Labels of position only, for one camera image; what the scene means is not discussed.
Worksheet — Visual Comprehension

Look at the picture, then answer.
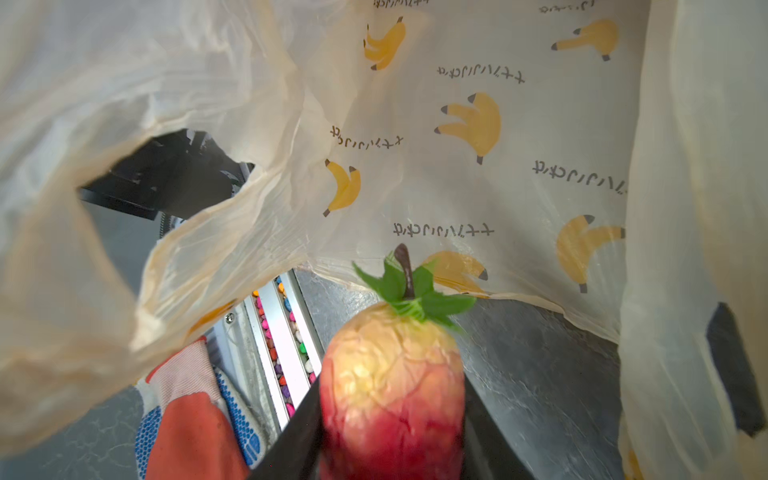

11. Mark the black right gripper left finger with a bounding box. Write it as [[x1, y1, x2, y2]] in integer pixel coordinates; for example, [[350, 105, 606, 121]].
[[248, 380, 323, 480]]

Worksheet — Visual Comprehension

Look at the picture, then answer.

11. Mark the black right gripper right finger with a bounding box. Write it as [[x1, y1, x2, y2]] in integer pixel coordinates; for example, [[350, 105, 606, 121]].
[[463, 377, 534, 480]]

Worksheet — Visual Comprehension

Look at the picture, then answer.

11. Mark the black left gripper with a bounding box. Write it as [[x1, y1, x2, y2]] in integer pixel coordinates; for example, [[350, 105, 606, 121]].
[[79, 129, 246, 220]]

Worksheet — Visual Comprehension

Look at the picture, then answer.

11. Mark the red yellow fake apple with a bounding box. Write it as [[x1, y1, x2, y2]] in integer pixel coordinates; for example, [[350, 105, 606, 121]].
[[318, 244, 476, 479]]

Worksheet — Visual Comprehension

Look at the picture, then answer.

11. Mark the translucent banana print plastic bag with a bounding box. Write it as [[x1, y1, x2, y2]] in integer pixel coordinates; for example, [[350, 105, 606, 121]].
[[1, 1, 767, 479]]

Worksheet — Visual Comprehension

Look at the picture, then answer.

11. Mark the orange work glove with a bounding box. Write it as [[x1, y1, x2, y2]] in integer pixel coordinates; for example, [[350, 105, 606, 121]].
[[135, 336, 266, 479]]

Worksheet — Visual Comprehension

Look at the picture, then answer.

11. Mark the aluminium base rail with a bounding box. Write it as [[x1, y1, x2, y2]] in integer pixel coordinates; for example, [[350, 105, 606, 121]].
[[208, 270, 324, 435]]

